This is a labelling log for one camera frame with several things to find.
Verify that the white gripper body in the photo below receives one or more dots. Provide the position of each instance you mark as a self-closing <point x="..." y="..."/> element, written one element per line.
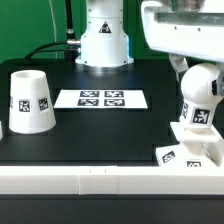
<point x="198" y="33"/>

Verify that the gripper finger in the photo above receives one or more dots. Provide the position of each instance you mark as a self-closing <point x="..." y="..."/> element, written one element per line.
<point x="179" y="64"/>
<point x="218" y="83"/>

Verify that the white lamp bulb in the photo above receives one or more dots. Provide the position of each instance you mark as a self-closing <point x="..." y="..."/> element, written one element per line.
<point x="199" y="103"/>

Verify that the white lamp base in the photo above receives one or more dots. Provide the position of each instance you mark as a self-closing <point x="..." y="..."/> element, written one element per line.
<point x="195" y="149"/>

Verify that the white conical lamp shade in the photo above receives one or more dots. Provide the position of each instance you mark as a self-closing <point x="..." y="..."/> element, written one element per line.
<point x="31" y="109"/>

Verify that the white marker sheet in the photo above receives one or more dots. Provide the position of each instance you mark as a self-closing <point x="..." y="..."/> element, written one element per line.
<point x="101" y="99"/>

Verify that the white part at left edge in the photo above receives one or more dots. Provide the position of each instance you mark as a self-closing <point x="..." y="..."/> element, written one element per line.
<point x="1" y="130"/>

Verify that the white frame wall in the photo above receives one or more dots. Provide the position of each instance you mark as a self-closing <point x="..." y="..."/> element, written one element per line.
<point x="110" y="180"/>

